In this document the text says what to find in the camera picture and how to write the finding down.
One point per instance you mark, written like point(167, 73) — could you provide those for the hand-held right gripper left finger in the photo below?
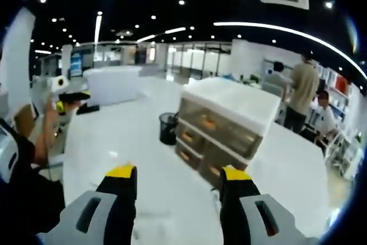
point(120, 199)

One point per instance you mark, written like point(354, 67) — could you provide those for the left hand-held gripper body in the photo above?
point(57, 85)

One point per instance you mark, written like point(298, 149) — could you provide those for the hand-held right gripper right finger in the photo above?
point(236, 202)

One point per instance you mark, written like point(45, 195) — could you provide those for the white desk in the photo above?
point(129, 147)

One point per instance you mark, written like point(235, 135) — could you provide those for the person's left hand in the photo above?
point(51, 117)

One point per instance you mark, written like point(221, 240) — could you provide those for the blue standing banner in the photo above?
point(76, 65)

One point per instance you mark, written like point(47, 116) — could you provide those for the short ceiling light bar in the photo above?
point(175, 30)
point(98, 30)
point(146, 38)

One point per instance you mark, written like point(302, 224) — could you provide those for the white chest device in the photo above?
point(8, 153)

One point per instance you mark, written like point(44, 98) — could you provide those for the black mesh pen holder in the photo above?
point(167, 130)

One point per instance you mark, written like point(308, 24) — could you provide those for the beige plastic drawer cabinet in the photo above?
point(229, 98)

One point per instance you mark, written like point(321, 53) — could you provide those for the round ceiling spotlights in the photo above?
point(181, 2)

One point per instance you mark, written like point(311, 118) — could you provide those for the red storage box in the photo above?
point(342, 83)

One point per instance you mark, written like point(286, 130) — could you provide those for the curved ceiling light strip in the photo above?
point(272, 28)

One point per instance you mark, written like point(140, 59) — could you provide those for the wall shelf with storage boxes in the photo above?
point(341, 98)

